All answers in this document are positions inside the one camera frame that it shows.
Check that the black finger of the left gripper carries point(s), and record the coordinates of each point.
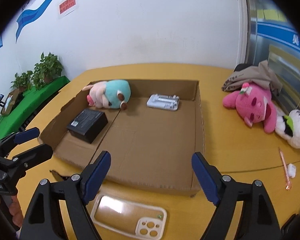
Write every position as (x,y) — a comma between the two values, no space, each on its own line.
(9,142)
(28,159)

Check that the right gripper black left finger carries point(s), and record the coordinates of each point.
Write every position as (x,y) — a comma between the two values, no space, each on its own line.
(43,219)

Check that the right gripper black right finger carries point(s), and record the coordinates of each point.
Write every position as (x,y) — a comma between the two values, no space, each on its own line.
(258,219)

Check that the black sunglasses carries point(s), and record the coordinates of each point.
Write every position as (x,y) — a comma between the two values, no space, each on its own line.
(58,177)

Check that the person's left hand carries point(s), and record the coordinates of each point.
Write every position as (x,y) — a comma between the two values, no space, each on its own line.
(15,210)

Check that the green covered table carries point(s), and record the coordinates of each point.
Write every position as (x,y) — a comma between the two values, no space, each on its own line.
(31,102)

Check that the pink pen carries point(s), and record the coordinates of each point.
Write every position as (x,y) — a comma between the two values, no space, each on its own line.
(288,182)

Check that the white earbuds case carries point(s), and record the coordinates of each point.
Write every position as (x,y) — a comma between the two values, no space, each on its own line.
(291,170)

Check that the green potted plant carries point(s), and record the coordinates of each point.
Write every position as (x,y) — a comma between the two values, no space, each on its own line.
(22,82)
(48,68)

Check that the black rectangular box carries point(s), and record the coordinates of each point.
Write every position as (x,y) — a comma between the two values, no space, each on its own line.
(87,125)

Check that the white panda plush toy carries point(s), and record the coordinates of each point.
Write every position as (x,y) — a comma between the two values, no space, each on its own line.
(288,127)

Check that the clear phone case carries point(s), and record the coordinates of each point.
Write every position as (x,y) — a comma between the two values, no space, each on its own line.
(128,218)

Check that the pink and teal plush toy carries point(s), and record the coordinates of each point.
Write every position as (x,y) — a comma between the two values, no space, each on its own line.
(113,94)

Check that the brown cardboard box tray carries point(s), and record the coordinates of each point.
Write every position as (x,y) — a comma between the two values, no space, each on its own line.
(150,148)

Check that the beige folded cloth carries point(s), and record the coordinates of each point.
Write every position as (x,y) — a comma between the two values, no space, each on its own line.
(261,75)

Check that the red wall sign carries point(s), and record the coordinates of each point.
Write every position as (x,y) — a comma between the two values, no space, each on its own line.
(66,7)

